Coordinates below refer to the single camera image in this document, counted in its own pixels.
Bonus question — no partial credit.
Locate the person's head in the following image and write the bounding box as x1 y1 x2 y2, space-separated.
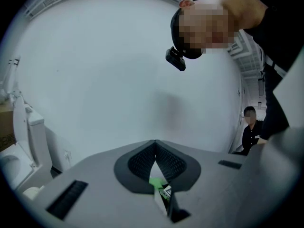
170 0 267 59

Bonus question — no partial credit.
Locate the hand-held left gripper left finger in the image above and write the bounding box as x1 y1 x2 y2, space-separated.
23 139 172 228

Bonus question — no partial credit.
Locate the green cloth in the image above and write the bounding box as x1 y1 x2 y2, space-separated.
149 177 167 195

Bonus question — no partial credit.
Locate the large printed cardboard box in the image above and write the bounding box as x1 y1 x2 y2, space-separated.
0 109 16 152

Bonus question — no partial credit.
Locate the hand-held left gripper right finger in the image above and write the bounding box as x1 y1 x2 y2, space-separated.
155 140 247 228

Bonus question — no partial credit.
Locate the person's black clothing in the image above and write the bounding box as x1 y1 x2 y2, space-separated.
222 0 304 141

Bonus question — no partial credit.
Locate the white open toilet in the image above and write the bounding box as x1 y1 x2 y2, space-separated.
0 95 53 192

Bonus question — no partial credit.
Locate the black head-mounted camera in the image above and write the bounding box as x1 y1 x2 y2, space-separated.
165 46 187 72

